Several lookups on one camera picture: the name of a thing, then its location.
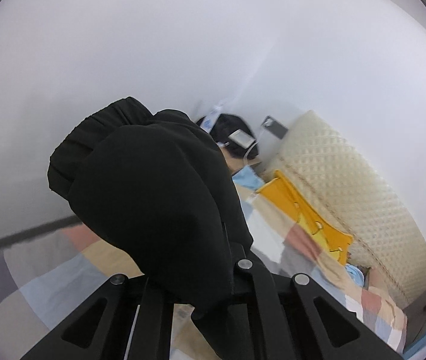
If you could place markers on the light blue pillow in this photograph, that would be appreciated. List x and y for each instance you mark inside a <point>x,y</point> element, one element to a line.
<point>355,274</point>

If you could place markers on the black puffer jacket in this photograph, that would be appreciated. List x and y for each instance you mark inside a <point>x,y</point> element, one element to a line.
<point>157,186</point>

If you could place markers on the yellow crown pillow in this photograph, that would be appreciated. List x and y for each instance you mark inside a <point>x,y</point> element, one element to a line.
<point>281,192</point>

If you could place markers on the white spray bottle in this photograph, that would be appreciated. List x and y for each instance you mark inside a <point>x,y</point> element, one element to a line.
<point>211,118</point>

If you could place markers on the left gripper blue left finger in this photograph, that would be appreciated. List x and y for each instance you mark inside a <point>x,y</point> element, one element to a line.
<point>124,319</point>

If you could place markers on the plaid patchwork bed quilt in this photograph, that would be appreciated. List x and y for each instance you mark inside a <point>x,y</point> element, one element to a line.
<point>45,279</point>

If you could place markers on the black wall socket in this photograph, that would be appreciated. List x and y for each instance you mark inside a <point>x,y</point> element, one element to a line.
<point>274,127</point>

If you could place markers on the black bag on nightstand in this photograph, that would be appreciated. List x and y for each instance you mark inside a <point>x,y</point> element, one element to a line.
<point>227,124</point>

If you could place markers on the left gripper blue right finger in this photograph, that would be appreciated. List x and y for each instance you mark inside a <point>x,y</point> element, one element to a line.
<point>276,317</point>

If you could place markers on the wooden nightstand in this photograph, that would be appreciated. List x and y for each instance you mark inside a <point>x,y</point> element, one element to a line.
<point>236,164</point>

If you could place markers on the white tablet device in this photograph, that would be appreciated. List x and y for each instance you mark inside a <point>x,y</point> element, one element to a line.
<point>242,139</point>

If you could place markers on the cream quilted headboard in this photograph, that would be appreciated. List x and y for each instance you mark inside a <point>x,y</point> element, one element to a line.
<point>346,190</point>

